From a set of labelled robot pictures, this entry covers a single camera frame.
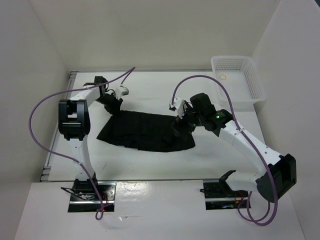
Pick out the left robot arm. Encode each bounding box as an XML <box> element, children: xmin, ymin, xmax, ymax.
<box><xmin>58</xmin><ymin>76</ymin><xmax>129</xmax><ymax>200</ymax></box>

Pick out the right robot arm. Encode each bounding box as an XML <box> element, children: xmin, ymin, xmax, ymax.
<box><xmin>169</xmin><ymin>93</ymin><xmax>297</xmax><ymax>203</ymax></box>

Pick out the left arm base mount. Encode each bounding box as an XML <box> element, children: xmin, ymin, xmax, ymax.
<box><xmin>60</xmin><ymin>180</ymin><xmax>117</xmax><ymax>213</ymax></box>

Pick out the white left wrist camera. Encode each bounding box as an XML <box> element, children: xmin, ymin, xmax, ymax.
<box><xmin>114</xmin><ymin>85</ymin><xmax>130</xmax><ymax>100</ymax></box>

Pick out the white plastic basket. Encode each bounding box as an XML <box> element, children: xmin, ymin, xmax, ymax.
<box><xmin>211</xmin><ymin>55</ymin><xmax>267</xmax><ymax>109</ymax></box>

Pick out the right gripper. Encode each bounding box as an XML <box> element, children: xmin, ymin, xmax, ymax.
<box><xmin>170</xmin><ymin>101</ymin><xmax>205</xmax><ymax>140</ymax></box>

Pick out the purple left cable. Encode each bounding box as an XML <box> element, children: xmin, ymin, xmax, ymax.
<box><xmin>28</xmin><ymin>66</ymin><xmax>137</xmax><ymax>221</ymax></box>

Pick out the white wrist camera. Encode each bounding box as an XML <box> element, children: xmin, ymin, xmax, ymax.
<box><xmin>169</xmin><ymin>97</ymin><xmax>186</xmax><ymax>119</ymax></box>
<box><xmin>114</xmin><ymin>85</ymin><xmax>130</xmax><ymax>100</ymax></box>

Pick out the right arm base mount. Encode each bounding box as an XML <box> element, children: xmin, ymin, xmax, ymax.
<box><xmin>199</xmin><ymin>181</ymin><xmax>249</xmax><ymax>211</ymax></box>

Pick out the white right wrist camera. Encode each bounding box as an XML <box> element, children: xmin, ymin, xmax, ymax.
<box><xmin>169</xmin><ymin>97</ymin><xmax>186</xmax><ymax>119</ymax></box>

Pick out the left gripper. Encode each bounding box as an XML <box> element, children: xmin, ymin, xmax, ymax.
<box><xmin>94</xmin><ymin>92</ymin><xmax>123</xmax><ymax>117</ymax></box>

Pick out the black pleated skirt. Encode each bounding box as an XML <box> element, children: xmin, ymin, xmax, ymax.
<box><xmin>96</xmin><ymin>110</ymin><xmax>196</xmax><ymax>153</ymax></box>

